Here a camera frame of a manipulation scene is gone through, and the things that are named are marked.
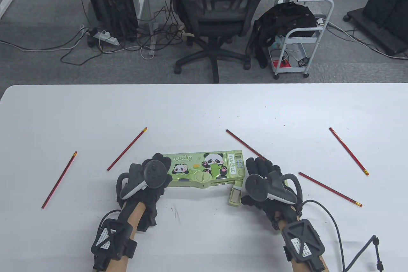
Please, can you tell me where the person's left hand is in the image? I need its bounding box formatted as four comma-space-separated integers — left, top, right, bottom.
116, 152, 174, 232

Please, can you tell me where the white power strip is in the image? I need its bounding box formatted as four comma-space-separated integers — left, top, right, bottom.
88, 28, 121, 47

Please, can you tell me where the person's left forearm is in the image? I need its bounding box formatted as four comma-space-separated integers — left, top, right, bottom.
94, 203, 144, 272

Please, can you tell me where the black wheeled stand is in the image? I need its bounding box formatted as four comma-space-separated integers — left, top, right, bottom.
344, 0, 408, 57

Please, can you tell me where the black backpack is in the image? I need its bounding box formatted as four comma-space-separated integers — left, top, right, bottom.
247, 2, 318, 69

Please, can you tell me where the white table foot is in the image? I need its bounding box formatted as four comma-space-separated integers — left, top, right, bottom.
0, 0, 14, 20

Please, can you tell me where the white rolling cart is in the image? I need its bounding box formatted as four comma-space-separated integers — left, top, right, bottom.
273, 0, 335, 79

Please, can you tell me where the red pencil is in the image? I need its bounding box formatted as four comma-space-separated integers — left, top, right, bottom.
107, 127, 148, 172
41, 151, 78, 210
226, 129, 267, 160
299, 172, 363, 207
329, 127, 369, 176

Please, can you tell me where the green panda pencil case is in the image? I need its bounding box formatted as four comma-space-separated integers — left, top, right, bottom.
153, 149, 247, 206

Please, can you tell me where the grey motion controller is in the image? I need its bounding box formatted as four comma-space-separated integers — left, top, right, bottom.
244, 172, 303, 206
116, 160, 168, 201

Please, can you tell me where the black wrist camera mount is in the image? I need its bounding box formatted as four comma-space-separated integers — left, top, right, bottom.
91, 219, 138, 272
281, 219, 326, 272

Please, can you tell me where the tangle of floor cables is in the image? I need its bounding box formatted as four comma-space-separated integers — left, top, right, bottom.
0, 6, 190, 66

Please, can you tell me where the person's right hand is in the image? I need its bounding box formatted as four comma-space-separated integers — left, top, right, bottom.
241, 157, 302, 230

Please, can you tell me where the black mesh office chair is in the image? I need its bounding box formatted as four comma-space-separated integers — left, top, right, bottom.
164, 0, 266, 84

